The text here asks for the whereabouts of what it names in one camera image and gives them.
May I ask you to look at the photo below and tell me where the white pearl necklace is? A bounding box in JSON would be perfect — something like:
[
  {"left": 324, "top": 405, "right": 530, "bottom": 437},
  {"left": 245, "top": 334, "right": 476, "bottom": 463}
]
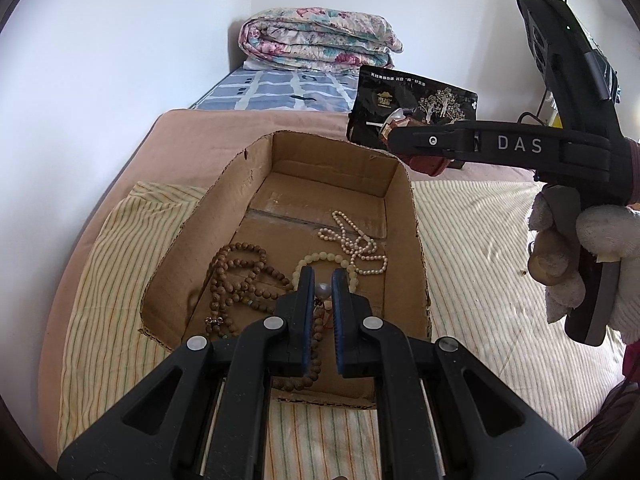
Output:
[{"left": 318, "top": 210, "right": 389, "bottom": 277}]

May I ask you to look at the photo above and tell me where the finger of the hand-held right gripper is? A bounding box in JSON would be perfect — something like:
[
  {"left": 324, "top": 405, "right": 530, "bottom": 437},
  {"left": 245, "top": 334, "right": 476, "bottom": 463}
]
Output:
[{"left": 387, "top": 119, "right": 612, "bottom": 173}]

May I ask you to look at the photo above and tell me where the brown blanket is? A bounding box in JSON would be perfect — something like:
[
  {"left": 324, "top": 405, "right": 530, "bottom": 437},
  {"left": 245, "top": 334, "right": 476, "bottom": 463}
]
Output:
[{"left": 37, "top": 109, "right": 541, "bottom": 411}]

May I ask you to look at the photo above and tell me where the black snack packet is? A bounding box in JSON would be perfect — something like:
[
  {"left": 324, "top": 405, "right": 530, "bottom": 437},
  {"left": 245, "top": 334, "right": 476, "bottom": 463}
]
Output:
[{"left": 346, "top": 65, "right": 478, "bottom": 161}]

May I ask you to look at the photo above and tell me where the folded floral quilt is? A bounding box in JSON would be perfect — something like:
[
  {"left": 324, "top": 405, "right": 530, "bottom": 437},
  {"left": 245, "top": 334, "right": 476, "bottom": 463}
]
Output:
[{"left": 239, "top": 7, "right": 404, "bottom": 63}]

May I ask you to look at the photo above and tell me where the red brown bracelet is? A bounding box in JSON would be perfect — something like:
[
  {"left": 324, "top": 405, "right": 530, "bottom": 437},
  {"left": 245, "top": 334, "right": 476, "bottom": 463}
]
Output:
[{"left": 380, "top": 109, "right": 451, "bottom": 177}]

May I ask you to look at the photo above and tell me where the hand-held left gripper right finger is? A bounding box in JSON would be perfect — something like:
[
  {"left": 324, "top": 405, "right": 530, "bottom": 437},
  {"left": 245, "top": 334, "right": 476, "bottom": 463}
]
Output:
[{"left": 329, "top": 269, "right": 587, "bottom": 480}]

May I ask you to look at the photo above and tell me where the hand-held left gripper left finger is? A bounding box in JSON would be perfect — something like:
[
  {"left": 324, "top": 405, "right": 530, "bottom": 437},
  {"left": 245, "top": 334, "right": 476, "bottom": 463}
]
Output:
[{"left": 57, "top": 266, "right": 321, "bottom": 480}]

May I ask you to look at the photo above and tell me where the yellow striped cloth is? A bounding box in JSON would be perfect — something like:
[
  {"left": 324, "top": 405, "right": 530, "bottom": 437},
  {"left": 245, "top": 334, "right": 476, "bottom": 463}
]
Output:
[{"left": 57, "top": 180, "right": 628, "bottom": 480}]

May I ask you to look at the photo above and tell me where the cardboard box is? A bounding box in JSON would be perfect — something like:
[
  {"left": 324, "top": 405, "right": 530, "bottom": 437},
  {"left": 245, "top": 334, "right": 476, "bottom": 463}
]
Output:
[{"left": 138, "top": 130, "right": 432, "bottom": 411}]

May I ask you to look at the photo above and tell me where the person's right hand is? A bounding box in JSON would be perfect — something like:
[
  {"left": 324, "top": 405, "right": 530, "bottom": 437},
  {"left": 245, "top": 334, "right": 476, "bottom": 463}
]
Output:
[{"left": 527, "top": 191, "right": 640, "bottom": 346}]

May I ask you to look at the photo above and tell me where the brown wooden bead necklace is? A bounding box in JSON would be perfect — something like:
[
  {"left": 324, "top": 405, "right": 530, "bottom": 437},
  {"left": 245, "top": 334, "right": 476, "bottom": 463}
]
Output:
[{"left": 202, "top": 242, "right": 326, "bottom": 388}]

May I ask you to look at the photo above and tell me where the blue checked bedsheet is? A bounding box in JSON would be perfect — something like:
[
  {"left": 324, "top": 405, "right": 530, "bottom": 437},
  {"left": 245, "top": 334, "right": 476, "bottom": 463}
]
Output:
[{"left": 189, "top": 69, "right": 361, "bottom": 113}]

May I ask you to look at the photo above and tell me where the cream bead bracelet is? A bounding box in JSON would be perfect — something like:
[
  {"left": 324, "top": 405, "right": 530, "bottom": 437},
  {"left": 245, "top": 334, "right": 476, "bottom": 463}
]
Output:
[{"left": 291, "top": 251, "right": 361, "bottom": 296}]

